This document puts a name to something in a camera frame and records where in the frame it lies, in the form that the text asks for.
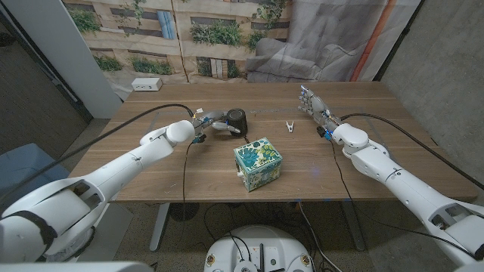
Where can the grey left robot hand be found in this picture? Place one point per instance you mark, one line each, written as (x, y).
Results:
(215, 121)

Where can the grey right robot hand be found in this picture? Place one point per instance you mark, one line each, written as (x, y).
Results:
(315, 106)

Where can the black cylindrical speaker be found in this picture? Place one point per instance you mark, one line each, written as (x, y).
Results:
(237, 121)

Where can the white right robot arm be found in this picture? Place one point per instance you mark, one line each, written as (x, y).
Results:
(397, 185)

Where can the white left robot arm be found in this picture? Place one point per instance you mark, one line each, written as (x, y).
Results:
(113, 170)

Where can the floral teal tissue box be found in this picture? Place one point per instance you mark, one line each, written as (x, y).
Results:
(257, 162)

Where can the white clothespin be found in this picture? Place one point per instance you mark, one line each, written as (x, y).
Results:
(290, 127)

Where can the printed fabric backdrop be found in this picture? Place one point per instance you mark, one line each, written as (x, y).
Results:
(227, 56)

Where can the white power strip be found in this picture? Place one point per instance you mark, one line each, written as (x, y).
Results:
(146, 84)

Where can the round black floor base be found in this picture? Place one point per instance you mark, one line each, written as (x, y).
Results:
(184, 211)

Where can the black backdrop pole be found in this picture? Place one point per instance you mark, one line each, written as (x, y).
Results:
(398, 41)

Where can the white table leg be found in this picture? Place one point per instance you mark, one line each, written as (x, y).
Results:
(159, 230)

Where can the grey table leg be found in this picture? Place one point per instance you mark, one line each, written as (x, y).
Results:
(355, 230)

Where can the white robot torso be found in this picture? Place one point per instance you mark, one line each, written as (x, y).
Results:
(261, 245)

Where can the white floor board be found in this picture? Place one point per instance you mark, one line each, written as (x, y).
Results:
(109, 234)

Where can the white column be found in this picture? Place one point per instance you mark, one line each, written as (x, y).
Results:
(68, 56)

